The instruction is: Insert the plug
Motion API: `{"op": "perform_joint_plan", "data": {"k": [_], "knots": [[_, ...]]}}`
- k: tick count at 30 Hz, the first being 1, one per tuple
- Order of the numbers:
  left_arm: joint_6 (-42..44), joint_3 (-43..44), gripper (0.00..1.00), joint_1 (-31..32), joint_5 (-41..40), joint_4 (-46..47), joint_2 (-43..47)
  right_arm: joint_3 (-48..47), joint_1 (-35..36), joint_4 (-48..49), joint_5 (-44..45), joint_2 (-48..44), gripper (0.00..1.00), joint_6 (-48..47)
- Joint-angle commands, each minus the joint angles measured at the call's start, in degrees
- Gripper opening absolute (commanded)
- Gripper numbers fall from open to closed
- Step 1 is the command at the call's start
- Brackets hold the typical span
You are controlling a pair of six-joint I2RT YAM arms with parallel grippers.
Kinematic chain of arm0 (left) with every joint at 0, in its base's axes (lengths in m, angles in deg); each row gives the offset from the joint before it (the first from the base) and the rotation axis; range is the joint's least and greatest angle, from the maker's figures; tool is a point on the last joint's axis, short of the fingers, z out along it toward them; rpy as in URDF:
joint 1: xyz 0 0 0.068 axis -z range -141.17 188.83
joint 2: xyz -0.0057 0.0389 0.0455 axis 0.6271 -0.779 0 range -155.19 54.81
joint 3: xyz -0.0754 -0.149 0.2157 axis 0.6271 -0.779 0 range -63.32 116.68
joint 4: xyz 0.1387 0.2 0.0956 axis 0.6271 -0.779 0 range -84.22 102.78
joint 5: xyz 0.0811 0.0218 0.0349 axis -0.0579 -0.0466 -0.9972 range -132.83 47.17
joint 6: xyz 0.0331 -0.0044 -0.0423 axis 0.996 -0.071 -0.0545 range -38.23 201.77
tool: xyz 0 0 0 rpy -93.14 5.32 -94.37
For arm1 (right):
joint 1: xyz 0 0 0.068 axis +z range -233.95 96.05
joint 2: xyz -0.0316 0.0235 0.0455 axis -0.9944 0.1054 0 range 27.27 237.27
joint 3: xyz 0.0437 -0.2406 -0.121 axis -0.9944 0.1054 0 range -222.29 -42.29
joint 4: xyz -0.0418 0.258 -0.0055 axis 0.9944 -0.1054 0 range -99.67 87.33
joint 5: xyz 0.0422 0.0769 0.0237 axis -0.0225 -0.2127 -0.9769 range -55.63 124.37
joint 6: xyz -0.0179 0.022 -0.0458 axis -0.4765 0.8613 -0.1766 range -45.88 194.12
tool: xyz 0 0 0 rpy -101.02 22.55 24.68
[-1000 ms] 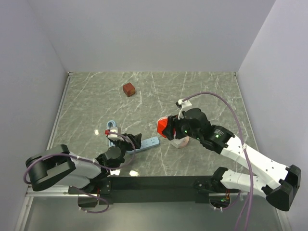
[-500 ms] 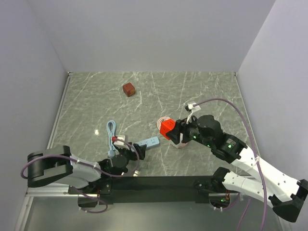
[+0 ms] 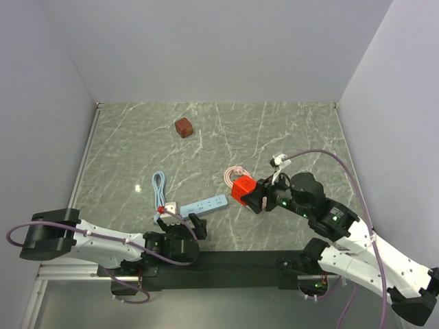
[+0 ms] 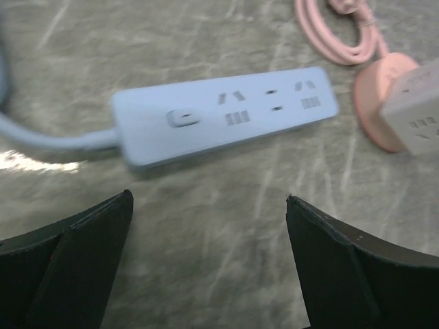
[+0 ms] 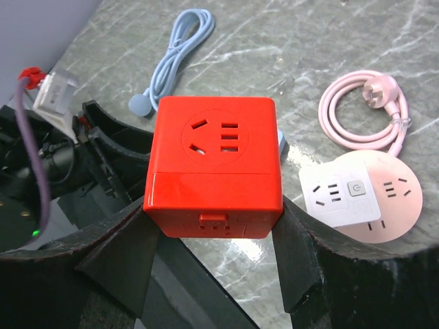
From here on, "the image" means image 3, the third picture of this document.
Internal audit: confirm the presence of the black base beam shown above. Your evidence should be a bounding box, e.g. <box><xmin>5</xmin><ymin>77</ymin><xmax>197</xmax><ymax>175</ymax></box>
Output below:
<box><xmin>110</xmin><ymin>250</ymin><xmax>322</xmax><ymax>291</ymax></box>

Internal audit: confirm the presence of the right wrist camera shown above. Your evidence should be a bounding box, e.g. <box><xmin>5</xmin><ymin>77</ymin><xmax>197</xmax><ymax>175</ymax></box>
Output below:
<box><xmin>270</xmin><ymin>152</ymin><xmax>292</xmax><ymax>185</ymax></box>

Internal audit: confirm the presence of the dark red cube adapter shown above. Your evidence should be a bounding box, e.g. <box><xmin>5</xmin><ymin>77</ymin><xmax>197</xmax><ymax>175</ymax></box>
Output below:
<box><xmin>175</xmin><ymin>117</ymin><xmax>193</xmax><ymax>138</ymax></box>

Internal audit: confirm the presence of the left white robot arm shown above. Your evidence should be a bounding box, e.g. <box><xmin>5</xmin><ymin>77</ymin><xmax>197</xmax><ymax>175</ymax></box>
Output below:
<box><xmin>19</xmin><ymin>208</ymin><xmax>207</xmax><ymax>276</ymax></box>

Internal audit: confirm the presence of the red cube socket adapter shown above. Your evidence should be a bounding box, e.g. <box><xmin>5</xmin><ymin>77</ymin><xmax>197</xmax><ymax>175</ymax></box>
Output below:
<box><xmin>230</xmin><ymin>175</ymin><xmax>257</xmax><ymax>206</ymax></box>

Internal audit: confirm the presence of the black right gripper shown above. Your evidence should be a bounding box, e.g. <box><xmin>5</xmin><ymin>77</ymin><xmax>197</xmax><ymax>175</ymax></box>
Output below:
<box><xmin>240</xmin><ymin>169</ymin><xmax>311</xmax><ymax>218</ymax></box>

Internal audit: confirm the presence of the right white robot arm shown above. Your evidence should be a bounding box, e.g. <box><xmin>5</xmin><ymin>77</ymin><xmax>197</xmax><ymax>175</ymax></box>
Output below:
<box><xmin>231</xmin><ymin>173</ymin><xmax>438</xmax><ymax>326</ymax></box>

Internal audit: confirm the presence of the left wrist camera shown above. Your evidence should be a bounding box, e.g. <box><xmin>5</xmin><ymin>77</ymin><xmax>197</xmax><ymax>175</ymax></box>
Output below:
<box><xmin>158</xmin><ymin>202</ymin><xmax>178</xmax><ymax>220</ymax></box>

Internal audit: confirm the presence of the pink coiled power cable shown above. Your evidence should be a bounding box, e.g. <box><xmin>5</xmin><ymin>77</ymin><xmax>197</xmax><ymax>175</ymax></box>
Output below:
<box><xmin>223</xmin><ymin>164</ymin><xmax>251</xmax><ymax>189</ymax></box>

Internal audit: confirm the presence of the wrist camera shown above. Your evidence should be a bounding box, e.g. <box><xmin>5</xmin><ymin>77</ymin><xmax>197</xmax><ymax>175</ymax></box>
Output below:
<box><xmin>158</xmin><ymin>202</ymin><xmax>178</xmax><ymax>220</ymax></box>
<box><xmin>270</xmin><ymin>152</ymin><xmax>292</xmax><ymax>185</ymax></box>

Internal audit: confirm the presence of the blue power strip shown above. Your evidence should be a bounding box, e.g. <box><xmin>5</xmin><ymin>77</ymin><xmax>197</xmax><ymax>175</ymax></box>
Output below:
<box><xmin>180</xmin><ymin>194</ymin><xmax>228</xmax><ymax>219</ymax></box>

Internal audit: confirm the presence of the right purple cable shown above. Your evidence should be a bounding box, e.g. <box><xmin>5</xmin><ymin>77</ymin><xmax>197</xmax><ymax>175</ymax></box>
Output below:
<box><xmin>283</xmin><ymin>149</ymin><xmax>390</xmax><ymax>329</ymax></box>

